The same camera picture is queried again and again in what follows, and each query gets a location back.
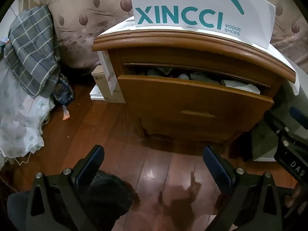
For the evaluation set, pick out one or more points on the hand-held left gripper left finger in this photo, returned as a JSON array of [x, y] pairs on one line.
[[94, 161]]

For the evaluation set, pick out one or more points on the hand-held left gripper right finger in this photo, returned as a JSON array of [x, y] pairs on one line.
[[216, 164]]

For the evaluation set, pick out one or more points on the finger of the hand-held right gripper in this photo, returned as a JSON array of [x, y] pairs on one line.
[[299, 114], [274, 122]]

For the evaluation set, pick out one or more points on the pile of underwear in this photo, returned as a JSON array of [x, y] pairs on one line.
[[240, 86]]

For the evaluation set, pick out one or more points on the white shoe box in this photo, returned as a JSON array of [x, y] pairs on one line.
[[192, 2]]

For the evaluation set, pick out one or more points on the grey storage box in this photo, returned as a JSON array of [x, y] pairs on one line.
[[262, 139]]

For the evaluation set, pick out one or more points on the small orange wrapper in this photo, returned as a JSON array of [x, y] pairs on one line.
[[65, 113]]

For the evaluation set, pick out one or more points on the flat white box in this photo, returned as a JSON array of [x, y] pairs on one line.
[[97, 96]]

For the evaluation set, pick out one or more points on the blue plastic packet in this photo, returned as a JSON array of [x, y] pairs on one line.
[[63, 90]]

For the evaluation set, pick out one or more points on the tall white carton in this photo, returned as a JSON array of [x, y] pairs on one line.
[[112, 81]]

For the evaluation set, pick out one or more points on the white lace cloth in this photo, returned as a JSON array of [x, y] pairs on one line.
[[16, 115]]

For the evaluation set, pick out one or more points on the wooden nightstand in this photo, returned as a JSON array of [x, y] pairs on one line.
[[154, 53]]

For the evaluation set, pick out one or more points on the grey plaid blanket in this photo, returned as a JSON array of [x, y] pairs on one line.
[[31, 48]]

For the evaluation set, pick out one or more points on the beige leaf print curtain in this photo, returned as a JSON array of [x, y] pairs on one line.
[[79, 28]]

